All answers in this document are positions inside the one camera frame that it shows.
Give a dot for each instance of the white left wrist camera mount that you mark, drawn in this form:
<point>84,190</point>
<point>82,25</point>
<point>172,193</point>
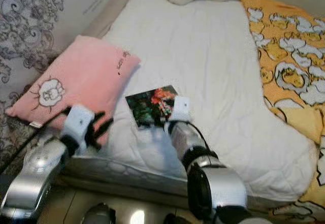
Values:
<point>79,121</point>

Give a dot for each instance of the grey floral printed headboard cushion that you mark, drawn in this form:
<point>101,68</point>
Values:
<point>30,31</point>

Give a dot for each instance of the pink sheep print pillow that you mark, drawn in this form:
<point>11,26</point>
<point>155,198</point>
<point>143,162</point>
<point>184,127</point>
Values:
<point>81,74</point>

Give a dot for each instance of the dark red cover book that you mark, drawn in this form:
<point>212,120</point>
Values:
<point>150,107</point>

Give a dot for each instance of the yellow duck print blanket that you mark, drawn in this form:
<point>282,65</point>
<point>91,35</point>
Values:
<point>289,56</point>

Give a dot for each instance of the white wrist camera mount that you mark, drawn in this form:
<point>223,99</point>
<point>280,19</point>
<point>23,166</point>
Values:
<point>181,107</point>
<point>79,121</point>

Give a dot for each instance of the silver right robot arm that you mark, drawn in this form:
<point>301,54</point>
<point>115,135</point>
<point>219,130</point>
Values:
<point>218,183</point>

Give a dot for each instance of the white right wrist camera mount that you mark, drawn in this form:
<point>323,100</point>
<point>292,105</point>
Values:
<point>181,107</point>

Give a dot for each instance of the white quilted mattress pad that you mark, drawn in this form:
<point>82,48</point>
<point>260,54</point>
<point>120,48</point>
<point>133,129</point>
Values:
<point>208,56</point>

